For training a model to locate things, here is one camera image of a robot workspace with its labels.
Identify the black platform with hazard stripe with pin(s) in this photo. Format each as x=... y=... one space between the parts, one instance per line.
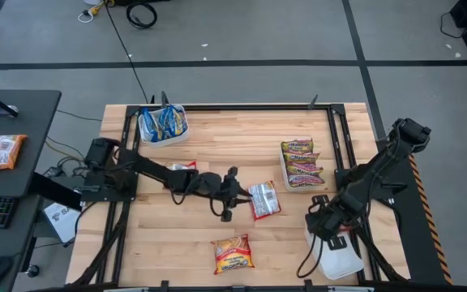
x=412 y=227

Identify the lime chili shrimp ramen pack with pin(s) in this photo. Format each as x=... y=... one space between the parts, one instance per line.
x=297 y=146
x=304 y=169
x=306 y=181
x=301 y=157

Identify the black desk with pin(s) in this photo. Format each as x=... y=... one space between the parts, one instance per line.
x=35 y=121

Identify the red beef ramen pack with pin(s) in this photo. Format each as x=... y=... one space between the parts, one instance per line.
x=265 y=200
x=182 y=165
x=233 y=253

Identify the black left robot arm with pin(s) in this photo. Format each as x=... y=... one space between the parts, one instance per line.
x=152 y=168

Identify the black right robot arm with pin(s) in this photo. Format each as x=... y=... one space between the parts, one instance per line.
x=379 y=170

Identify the black aluminium table frame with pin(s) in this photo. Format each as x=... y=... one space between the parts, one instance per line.
x=258 y=107

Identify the black caster wheel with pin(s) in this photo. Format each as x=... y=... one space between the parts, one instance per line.
x=32 y=271

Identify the blue chicken ramen pack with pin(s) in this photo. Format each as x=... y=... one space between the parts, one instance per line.
x=151 y=125
x=168 y=121
x=180 y=119

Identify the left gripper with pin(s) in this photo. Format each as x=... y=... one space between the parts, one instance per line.
x=221 y=190

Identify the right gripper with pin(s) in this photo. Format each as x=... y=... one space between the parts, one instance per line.
x=331 y=219

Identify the white plastic bin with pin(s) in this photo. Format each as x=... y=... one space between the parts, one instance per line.
x=283 y=178
x=339 y=263
x=168 y=141

